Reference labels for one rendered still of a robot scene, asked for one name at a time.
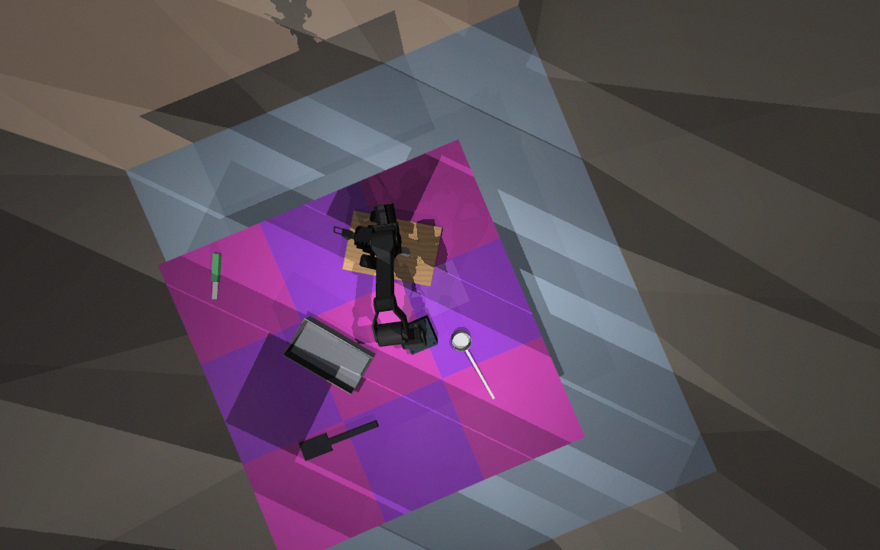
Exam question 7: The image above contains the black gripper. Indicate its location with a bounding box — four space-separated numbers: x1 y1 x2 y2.
359 210 377 270

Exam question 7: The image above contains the wooden board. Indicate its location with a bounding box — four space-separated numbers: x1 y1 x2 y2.
342 211 442 286

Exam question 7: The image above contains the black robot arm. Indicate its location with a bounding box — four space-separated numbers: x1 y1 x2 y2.
354 203 428 350

